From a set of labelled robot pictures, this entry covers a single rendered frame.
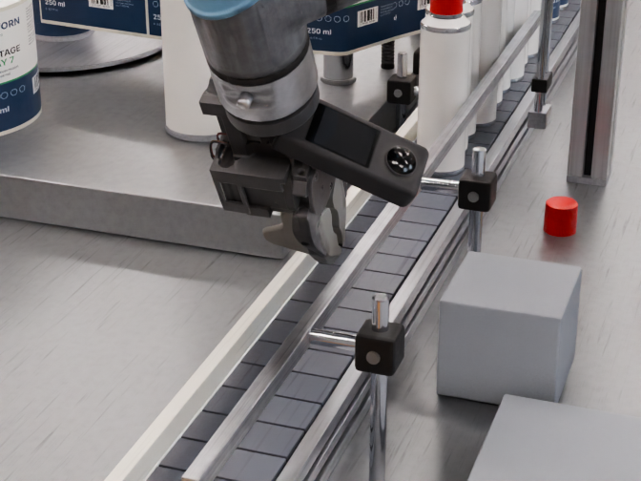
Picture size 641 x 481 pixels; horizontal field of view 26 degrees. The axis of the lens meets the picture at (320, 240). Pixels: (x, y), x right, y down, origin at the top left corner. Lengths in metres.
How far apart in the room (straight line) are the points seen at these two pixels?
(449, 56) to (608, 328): 0.33
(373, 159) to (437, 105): 0.41
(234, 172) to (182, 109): 0.50
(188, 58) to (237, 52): 0.59
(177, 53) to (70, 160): 0.17
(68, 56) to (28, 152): 0.31
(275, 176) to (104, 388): 0.26
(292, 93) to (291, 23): 0.06
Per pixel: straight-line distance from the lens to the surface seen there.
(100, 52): 1.85
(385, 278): 1.25
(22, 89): 1.63
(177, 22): 1.53
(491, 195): 1.23
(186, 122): 1.56
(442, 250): 1.33
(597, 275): 1.39
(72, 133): 1.61
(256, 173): 1.06
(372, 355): 0.97
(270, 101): 0.98
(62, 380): 1.21
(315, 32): 1.73
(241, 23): 0.92
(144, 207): 1.44
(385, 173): 1.04
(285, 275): 1.17
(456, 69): 1.43
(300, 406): 1.06
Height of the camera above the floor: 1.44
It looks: 25 degrees down
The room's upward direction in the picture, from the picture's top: straight up
